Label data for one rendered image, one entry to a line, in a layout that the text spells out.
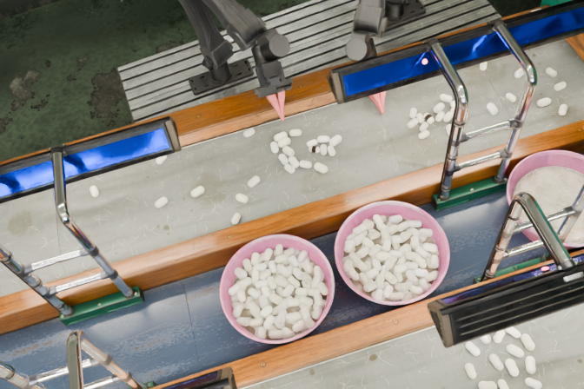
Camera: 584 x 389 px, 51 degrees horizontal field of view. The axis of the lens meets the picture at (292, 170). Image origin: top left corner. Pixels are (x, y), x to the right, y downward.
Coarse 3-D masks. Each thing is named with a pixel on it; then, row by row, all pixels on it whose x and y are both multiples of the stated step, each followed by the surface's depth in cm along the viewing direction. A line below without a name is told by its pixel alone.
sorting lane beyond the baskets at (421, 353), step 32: (544, 320) 132; (576, 320) 132; (384, 352) 132; (416, 352) 131; (448, 352) 131; (480, 352) 130; (544, 352) 129; (576, 352) 128; (256, 384) 131; (288, 384) 130; (320, 384) 130; (352, 384) 129; (384, 384) 128; (416, 384) 128; (448, 384) 127; (512, 384) 126; (544, 384) 125; (576, 384) 124
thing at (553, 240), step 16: (512, 208) 112; (528, 208) 106; (576, 208) 120; (512, 224) 116; (528, 224) 120; (544, 224) 103; (496, 240) 123; (544, 240) 103; (560, 240) 102; (496, 256) 128; (544, 256) 140; (560, 256) 100; (496, 272) 142
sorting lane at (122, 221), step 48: (432, 96) 169; (480, 96) 168; (576, 96) 164; (240, 144) 167; (336, 144) 164; (384, 144) 162; (432, 144) 161; (480, 144) 159; (48, 192) 165; (144, 192) 161; (240, 192) 158; (288, 192) 157; (336, 192) 155; (0, 240) 158; (48, 240) 156; (96, 240) 155; (144, 240) 153; (0, 288) 150
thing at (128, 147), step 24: (168, 120) 126; (72, 144) 125; (96, 144) 125; (120, 144) 126; (144, 144) 127; (168, 144) 128; (0, 168) 123; (24, 168) 124; (48, 168) 125; (72, 168) 126; (96, 168) 127; (0, 192) 125; (24, 192) 126
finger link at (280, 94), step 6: (258, 90) 156; (264, 90) 157; (270, 90) 157; (282, 90) 157; (258, 96) 157; (276, 96) 162; (282, 96) 158; (282, 102) 158; (282, 108) 159; (282, 114) 160
